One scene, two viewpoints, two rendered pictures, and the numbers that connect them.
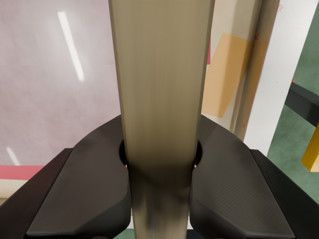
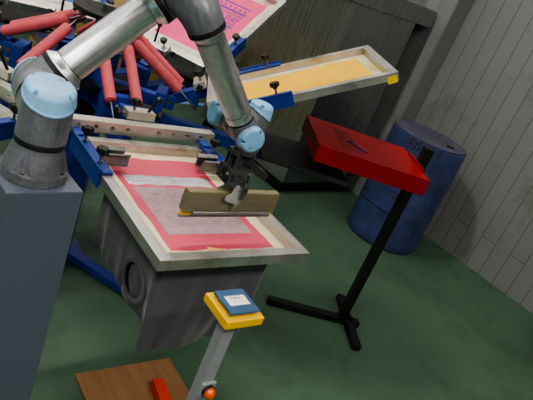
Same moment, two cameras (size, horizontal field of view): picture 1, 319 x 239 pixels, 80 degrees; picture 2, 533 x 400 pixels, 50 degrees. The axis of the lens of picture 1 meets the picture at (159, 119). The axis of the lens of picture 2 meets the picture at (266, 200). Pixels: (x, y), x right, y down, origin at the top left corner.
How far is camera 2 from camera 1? 1.85 m
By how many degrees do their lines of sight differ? 87
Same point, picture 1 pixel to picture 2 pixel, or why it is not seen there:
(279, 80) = (238, 254)
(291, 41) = (248, 253)
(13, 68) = not seen: hidden behind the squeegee
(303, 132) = not seen: outside the picture
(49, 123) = (173, 211)
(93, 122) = (182, 221)
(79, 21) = (216, 223)
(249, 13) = not seen: hidden behind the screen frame
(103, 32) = (216, 227)
